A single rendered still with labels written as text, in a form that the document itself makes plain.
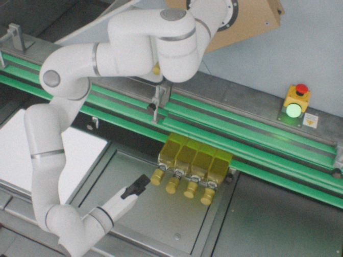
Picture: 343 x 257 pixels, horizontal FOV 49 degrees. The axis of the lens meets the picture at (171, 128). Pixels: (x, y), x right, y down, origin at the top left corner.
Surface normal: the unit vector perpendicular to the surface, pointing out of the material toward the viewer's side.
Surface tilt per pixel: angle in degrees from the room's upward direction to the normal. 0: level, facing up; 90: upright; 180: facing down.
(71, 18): 90
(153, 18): 76
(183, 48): 44
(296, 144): 90
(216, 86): 90
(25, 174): 90
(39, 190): 57
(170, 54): 6
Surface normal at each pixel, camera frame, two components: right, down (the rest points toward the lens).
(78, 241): 0.57, 0.12
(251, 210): 0.09, -0.66
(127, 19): -0.17, -0.55
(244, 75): -0.37, 0.67
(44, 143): 0.21, -0.06
